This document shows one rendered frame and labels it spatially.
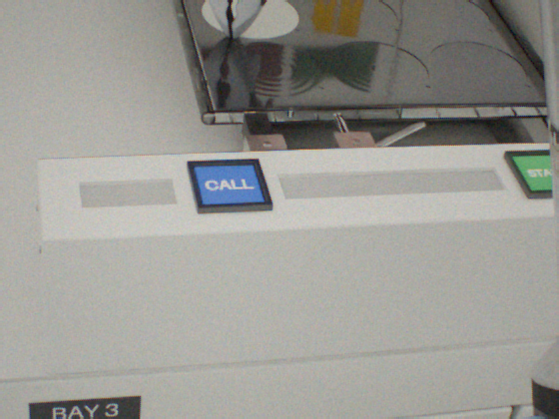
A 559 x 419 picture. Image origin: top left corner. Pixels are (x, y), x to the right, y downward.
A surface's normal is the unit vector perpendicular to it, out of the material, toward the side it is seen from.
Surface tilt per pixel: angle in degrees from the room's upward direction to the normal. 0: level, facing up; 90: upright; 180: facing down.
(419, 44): 0
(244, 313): 90
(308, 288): 90
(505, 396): 90
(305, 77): 0
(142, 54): 0
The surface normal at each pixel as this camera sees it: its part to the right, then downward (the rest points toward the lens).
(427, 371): 0.21, 0.64
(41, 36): 0.11, -0.77
